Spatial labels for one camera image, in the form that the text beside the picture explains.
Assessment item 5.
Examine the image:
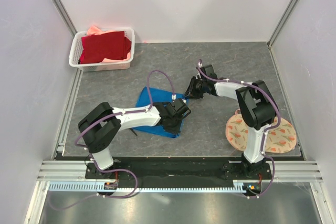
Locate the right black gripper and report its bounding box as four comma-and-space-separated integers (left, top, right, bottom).
183, 76, 207, 99

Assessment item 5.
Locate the blue cloth napkin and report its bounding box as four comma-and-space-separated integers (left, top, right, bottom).
135, 88, 187, 138

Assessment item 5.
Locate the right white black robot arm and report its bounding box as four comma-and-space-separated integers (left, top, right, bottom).
184, 75, 279, 179

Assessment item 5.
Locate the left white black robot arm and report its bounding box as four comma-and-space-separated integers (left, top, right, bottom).
78, 98, 191, 178

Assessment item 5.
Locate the red cloth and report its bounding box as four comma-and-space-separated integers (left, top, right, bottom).
79, 31, 132, 64

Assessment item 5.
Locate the floral round pot holder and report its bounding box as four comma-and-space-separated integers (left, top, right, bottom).
225, 109, 297, 153

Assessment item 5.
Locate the pink cloth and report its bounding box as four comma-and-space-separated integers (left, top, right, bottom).
87, 25, 116, 36

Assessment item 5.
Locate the white plastic basket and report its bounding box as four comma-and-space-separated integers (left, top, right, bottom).
69, 26, 135, 72

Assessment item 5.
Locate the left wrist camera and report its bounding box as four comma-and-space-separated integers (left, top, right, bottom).
165, 98, 191, 120

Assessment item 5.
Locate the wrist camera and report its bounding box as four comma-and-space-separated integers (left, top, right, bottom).
198, 65, 218, 80
165, 98, 191, 120

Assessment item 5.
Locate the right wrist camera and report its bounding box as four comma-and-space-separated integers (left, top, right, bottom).
198, 65, 218, 80

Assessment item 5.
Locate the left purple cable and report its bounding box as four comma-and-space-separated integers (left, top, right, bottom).
48, 70, 178, 210

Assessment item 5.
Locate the purple cable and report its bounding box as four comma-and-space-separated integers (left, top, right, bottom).
48, 70, 178, 210
196, 59, 283, 198

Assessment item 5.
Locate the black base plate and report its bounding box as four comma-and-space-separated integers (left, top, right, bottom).
85, 155, 271, 182

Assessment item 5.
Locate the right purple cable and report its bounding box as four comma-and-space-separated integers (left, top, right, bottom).
196, 59, 283, 198

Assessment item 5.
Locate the grey slotted cable duct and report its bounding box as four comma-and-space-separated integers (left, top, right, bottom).
49, 181, 251, 194

